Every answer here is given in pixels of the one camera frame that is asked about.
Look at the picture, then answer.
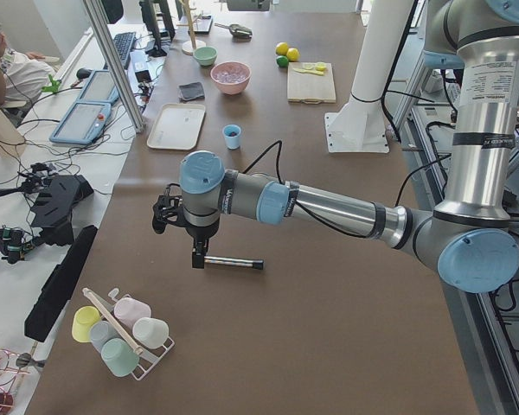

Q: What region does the yellow lemon far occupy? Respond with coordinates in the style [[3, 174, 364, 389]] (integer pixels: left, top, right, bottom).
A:
[[275, 42, 290, 56]]

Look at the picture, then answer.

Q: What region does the cream rabbit tray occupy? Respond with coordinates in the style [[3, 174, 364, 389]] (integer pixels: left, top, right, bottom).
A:
[[147, 103, 206, 151]]

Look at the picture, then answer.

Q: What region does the blue teach pendant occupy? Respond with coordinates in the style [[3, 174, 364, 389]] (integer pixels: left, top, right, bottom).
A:
[[78, 70, 119, 104], [49, 101, 112, 145]]

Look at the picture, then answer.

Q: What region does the pile of clear ice cubes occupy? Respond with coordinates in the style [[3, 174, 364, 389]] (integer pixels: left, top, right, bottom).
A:
[[213, 65, 248, 84]]

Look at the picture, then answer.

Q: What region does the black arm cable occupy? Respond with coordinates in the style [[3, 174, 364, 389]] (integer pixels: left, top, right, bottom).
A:
[[241, 139, 453, 239]]

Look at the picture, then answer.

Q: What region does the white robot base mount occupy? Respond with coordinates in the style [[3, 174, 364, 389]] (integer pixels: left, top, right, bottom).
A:
[[325, 0, 416, 153]]

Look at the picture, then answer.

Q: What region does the yellow lemon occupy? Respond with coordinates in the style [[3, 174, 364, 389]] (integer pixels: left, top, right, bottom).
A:
[[275, 42, 290, 56], [285, 48, 300, 62]]

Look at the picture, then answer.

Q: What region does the pink bowl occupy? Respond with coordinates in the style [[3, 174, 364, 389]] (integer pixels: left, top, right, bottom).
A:
[[210, 61, 251, 95]]

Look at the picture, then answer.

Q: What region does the green cup in rack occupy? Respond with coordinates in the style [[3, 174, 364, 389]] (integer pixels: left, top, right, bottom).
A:
[[100, 338, 139, 377]]

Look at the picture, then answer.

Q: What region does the seated person white shirt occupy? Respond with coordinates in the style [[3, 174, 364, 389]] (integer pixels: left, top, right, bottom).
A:
[[0, 32, 56, 115]]

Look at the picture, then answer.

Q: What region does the wooden cup stand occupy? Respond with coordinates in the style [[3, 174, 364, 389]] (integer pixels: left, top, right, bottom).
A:
[[178, 0, 206, 55]]

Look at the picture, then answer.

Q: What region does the white cup rack far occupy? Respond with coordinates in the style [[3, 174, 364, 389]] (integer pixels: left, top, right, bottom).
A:
[[82, 288, 175, 380]]

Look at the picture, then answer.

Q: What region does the green bowl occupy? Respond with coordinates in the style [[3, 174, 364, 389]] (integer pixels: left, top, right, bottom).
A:
[[193, 46, 217, 67]]

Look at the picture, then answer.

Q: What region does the grey cup in rack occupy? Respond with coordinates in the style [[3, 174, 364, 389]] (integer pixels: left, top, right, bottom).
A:
[[89, 320, 116, 353]]

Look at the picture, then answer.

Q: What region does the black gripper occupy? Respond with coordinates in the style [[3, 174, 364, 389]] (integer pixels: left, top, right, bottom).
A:
[[152, 183, 220, 269]]

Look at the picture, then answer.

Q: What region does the yellow cup in rack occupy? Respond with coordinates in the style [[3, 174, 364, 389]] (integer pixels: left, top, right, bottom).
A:
[[71, 305, 101, 343]]

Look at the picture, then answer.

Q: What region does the pink cup in rack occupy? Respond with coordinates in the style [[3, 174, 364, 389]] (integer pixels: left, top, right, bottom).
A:
[[113, 297, 151, 329]]

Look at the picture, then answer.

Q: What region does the grey folded cloth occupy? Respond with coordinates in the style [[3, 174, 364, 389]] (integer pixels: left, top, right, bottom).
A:
[[178, 82, 205, 102]]

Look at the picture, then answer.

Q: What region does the light blue cup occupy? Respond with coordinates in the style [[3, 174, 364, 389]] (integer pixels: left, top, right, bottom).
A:
[[222, 124, 242, 150]]

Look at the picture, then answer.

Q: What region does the yellow lemon near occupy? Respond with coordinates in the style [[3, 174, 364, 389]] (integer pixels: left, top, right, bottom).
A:
[[285, 48, 300, 62]]

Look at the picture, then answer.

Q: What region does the steel ice scoop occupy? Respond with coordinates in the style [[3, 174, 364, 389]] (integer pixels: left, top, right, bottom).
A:
[[214, 22, 253, 39]]

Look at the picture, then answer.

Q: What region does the yellow plastic knife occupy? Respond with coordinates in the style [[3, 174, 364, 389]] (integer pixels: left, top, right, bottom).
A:
[[292, 67, 325, 76]]

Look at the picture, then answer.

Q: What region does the wooden cutting board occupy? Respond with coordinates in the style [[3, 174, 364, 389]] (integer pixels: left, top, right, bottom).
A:
[[287, 62, 336, 104]]

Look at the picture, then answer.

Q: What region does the steel muddler black tip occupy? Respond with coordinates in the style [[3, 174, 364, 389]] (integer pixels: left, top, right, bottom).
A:
[[205, 256, 264, 270]]

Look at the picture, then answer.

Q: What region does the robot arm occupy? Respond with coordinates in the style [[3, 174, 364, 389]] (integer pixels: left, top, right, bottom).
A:
[[152, 1, 519, 293]]

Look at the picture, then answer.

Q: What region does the black keyboard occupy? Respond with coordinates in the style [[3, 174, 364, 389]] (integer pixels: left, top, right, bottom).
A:
[[112, 31, 137, 69]]

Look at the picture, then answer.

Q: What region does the green lime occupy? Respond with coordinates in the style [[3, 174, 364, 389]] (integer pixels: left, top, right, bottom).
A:
[[276, 55, 289, 67]]

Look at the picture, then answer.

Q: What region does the white cup in rack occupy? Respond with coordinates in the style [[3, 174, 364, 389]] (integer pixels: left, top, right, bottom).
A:
[[132, 317, 170, 349]]

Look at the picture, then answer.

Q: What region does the lemon half lower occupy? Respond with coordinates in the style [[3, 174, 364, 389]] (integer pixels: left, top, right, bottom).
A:
[[314, 62, 327, 72]]

